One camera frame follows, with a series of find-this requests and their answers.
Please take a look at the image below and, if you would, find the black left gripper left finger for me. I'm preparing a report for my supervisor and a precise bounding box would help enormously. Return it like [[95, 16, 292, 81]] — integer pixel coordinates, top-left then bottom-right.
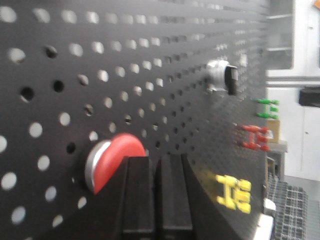
[[106, 156, 154, 240]]

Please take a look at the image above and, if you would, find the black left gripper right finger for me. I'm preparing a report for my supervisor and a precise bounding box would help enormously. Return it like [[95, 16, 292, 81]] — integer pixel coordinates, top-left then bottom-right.
[[155, 154, 234, 240]]

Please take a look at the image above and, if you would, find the upper red push button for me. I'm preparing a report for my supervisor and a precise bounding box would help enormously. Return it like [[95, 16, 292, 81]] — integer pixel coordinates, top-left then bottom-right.
[[84, 133, 146, 195]]

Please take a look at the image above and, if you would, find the yellow peg clip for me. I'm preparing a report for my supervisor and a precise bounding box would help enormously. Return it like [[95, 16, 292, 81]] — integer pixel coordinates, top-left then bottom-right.
[[215, 175, 252, 214]]

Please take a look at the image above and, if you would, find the red peg clip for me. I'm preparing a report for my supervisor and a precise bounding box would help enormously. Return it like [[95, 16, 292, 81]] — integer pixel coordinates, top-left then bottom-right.
[[235, 124, 270, 152]]

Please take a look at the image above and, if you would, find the green peg clip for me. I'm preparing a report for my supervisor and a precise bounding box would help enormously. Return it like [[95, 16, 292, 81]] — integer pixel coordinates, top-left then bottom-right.
[[255, 98, 280, 120]]

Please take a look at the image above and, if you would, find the black perforated pegboard panel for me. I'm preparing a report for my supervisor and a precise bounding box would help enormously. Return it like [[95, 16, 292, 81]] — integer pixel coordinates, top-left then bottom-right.
[[0, 0, 270, 240]]

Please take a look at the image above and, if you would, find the black rotary selector switch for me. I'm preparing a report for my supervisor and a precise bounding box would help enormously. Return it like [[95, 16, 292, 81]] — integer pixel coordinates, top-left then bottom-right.
[[206, 59, 239, 96]]

